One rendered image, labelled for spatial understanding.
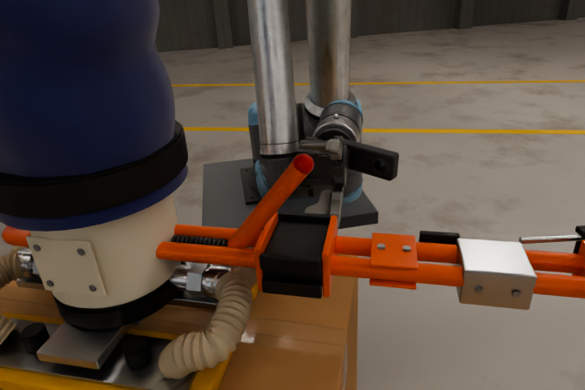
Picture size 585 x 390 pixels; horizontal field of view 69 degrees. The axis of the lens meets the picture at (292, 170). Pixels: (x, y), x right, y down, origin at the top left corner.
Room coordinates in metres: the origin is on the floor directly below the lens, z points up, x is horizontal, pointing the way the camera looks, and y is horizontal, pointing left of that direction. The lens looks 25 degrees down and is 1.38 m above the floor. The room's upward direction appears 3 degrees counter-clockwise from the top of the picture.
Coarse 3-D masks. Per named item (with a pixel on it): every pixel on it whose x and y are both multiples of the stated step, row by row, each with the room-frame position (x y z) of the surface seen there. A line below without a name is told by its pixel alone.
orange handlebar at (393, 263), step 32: (160, 256) 0.43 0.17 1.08; (192, 256) 0.42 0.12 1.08; (224, 256) 0.41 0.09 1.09; (384, 256) 0.38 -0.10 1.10; (416, 256) 0.38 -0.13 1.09; (448, 256) 0.39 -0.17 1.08; (544, 256) 0.37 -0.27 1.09; (576, 256) 0.37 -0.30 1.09; (544, 288) 0.33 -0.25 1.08; (576, 288) 0.33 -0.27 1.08
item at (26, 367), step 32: (32, 320) 0.45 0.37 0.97; (64, 320) 0.45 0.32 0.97; (0, 352) 0.39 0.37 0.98; (32, 352) 0.39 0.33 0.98; (128, 352) 0.36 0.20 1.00; (160, 352) 0.38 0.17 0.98; (0, 384) 0.36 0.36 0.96; (32, 384) 0.35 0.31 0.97; (64, 384) 0.34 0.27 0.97; (96, 384) 0.34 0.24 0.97; (128, 384) 0.34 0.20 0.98; (160, 384) 0.33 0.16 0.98; (192, 384) 0.33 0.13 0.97
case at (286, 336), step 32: (352, 256) 0.59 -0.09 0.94; (352, 288) 0.51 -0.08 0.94; (160, 320) 0.46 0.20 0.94; (192, 320) 0.46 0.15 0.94; (256, 320) 0.45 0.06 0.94; (288, 320) 0.45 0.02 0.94; (320, 320) 0.45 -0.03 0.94; (352, 320) 0.48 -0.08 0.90; (256, 352) 0.40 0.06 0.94; (288, 352) 0.40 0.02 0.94; (320, 352) 0.39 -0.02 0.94; (352, 352) 0.49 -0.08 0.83; (224, 384) 0.35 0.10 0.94; (256, 384) 0.35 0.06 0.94; (288, 384) 0.35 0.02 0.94; (320, 384) 0.35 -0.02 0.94; (352, 384) 0.49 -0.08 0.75
